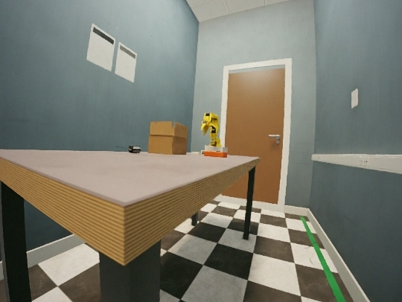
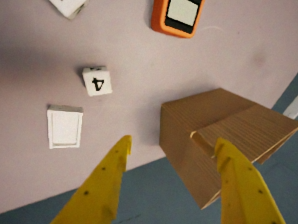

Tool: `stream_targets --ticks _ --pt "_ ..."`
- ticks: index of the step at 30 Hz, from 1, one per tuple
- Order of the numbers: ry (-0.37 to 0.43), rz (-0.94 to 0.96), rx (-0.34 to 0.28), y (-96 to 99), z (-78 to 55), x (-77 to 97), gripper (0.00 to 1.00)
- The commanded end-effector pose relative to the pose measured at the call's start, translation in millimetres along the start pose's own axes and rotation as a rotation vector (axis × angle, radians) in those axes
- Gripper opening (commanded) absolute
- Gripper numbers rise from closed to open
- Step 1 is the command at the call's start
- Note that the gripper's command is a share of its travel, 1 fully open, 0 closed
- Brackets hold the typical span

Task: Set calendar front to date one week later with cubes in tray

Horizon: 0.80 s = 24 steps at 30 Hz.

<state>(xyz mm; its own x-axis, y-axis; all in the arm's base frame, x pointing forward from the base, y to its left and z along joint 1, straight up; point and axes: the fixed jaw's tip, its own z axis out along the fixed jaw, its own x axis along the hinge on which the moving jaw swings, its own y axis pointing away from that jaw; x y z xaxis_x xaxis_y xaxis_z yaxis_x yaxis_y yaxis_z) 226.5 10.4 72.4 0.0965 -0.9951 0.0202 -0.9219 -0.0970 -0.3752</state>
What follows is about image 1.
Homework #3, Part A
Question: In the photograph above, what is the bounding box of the orange digital multimeter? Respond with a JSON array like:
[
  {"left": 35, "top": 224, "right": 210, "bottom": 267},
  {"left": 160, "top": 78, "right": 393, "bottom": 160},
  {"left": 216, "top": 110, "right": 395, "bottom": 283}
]
[{"left": 204, "top": 151, "right": 227, "bottom": 158}]

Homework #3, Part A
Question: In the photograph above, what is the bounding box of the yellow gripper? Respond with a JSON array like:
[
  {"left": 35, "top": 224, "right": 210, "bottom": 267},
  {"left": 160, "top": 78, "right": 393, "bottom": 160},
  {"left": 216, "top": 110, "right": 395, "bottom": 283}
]
[{"left": 201, "top": 121, "right": 217, "bottom": 135}]

